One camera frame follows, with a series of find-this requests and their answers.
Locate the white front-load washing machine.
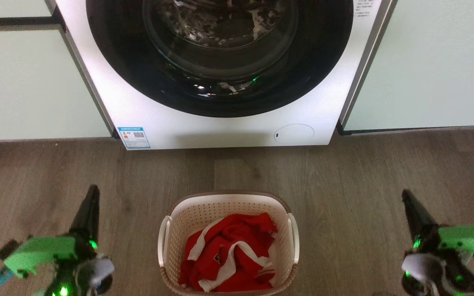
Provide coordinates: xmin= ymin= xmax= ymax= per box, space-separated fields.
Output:
xmin=55 ymin=0 xmax=398 ymax=150

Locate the bright green left gripper body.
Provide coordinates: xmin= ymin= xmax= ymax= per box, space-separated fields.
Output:
xmin=3 ymin=234 xmax=98 ymax=280

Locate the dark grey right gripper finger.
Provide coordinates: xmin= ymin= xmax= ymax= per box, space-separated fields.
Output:
xmin=401 ymin=189 xmax=440 ymax=244

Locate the bright green right gripper body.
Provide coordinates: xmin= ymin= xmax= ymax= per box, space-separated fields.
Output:
xmin=413 ymin=225 xmax=474 ymax=268

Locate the small printed text label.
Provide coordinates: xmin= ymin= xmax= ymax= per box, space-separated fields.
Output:
xmin=353 ymin=0 xmax=375 ymax=18

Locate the round white filter cover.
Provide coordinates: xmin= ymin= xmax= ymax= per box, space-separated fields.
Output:
xmin=274 ymin=124 xmax=315 ymax=145

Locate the blue white energy label sticker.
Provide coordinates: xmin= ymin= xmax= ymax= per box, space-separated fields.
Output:
xmin=118 ymin=127 xmax=151 ymax=150

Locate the red and white garment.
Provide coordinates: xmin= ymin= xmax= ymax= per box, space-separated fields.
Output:
xmin=178 ymin=213 xmax=279 ymax=293

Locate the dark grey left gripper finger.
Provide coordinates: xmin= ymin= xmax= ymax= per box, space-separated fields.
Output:
xmin=69 ymin=185 xmax=100 ymax=244

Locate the pale green cabinet panel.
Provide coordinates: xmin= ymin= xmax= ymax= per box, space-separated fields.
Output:
xmin=0 ymin=0 xmax=53 ymax=19
xmin=341 ymin=0 xmax=474 ymax=134
xmin=0 ymin=25 xmax=114 ymax=142

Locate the beige perforated plastic laundry basket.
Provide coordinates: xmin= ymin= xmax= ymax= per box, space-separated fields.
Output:
xmin=158 ymin=191 xmax=300 ymax=296

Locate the round black washing machine door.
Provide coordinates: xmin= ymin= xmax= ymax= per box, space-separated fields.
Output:
xmin=86 ymin=0 xmax=354 ymax=118

